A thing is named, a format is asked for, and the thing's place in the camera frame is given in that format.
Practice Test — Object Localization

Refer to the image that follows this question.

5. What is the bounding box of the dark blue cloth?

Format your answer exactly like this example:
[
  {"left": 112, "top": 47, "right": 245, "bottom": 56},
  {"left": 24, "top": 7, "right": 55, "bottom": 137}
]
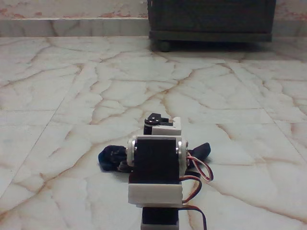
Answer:
[{"left": 96, "top": 141, "right": 213, "bottom": 174}]

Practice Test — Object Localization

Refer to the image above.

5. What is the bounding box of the red white black looped cable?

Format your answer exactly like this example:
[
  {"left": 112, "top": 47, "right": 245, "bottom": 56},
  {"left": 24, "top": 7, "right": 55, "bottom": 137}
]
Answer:
[{"left": 186, "top": 153, "right": 214, "bottom": 184}]

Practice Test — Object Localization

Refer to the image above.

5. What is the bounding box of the brown red servo cable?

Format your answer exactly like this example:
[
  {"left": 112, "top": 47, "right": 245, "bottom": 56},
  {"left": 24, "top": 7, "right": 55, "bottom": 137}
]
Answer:
[{"left": 179, "top": 176, "right": 203, "bottom": 206}]

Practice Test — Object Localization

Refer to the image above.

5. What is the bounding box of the black servo cable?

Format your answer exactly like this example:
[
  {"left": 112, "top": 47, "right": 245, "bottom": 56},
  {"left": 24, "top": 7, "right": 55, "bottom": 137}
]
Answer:
[{"left": 177, "top": 206, "right": 208, "bottom": 230}]

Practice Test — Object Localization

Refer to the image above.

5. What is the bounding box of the dark wooden cabinet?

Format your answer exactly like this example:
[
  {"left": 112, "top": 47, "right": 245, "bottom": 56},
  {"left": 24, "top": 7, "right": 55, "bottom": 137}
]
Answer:
[{"left": 146, "top": 0, "right": 276, "bottom": 43}]

